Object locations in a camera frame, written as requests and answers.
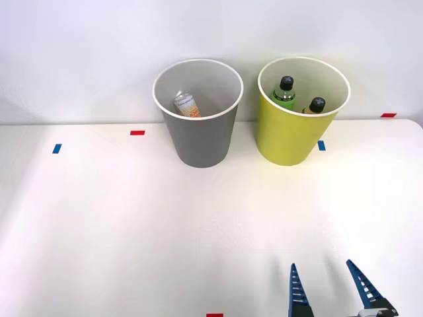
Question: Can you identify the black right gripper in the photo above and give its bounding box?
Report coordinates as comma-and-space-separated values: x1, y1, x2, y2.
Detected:
288, 259, 400, 317

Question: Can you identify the orange and white drink can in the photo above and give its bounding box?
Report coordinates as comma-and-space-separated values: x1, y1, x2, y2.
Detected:
173, 93, 202, 118

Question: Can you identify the yellow-green plastic waste bin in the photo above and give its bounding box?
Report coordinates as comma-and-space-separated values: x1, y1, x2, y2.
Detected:
256, 56, 352, 167

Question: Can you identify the yellow bottle with black cap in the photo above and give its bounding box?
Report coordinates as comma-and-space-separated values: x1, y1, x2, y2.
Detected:
300, 96, 327, 115

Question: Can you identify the green bottle with black cap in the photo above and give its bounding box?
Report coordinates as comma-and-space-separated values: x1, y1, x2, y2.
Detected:
270, 75, 297, 112

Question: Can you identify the grey plastic waste bin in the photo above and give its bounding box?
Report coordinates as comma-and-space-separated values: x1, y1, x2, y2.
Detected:
152, 58, 245, 169

